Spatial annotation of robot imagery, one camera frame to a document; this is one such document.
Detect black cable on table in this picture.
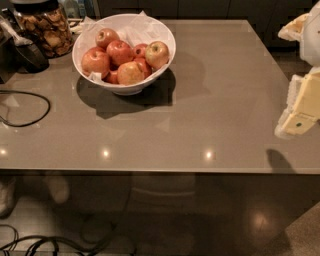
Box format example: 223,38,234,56
0,89,52,128

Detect red apple top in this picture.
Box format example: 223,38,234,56
95,28,120,48

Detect small red apple back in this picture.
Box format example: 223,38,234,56
133,43,147,58

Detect yellow-red apple front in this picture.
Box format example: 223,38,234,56
117,61,144,85

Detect large red apple left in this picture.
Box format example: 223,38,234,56
81,47,110,79

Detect white paper bowl liner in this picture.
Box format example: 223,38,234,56
72,13,176,95

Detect red apple centre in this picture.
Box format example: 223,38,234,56
106,40,134,66

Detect red apple bottom hidden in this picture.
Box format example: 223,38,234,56
104,70,118,84

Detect black cables on floor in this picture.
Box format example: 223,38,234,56
0,213,138,256

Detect white shoe under table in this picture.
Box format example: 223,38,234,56
0,178,16,218

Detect red apple middle right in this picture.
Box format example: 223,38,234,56
134,58,152,78

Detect black appliance with scoop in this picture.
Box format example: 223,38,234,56
1,8,49,74

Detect yellow-red apple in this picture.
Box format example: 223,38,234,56
117,61,144,85
145,41,169,70

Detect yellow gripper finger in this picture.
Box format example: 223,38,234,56
274,71,320,139
278,13,309,42

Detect glass jar of dried chips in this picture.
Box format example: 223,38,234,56
10,0,73,58

